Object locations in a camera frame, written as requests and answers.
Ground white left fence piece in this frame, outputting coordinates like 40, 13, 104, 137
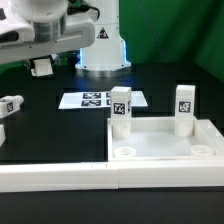
0, 124, 5, 147

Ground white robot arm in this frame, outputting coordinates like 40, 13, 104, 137
0, 0, 131, 77

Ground white front fence bar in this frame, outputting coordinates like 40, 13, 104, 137
0, 160, 224, 192

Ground white square tabletop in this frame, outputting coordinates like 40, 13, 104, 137
107, 117, 224, 161

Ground paper sheet with markers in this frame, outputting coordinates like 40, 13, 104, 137
59, 91, 148, 109

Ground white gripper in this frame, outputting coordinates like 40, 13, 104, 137
0, 6, 96, 65

